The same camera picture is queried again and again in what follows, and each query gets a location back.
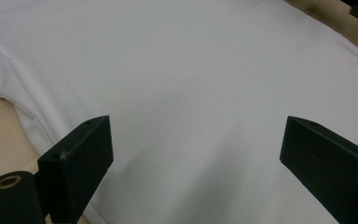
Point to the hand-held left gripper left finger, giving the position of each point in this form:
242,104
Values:
77,168

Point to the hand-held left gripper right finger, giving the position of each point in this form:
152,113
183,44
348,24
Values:
326,168

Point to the white t-shirt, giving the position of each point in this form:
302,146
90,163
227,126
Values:
183,77

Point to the black tape piece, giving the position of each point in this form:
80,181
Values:
356,11

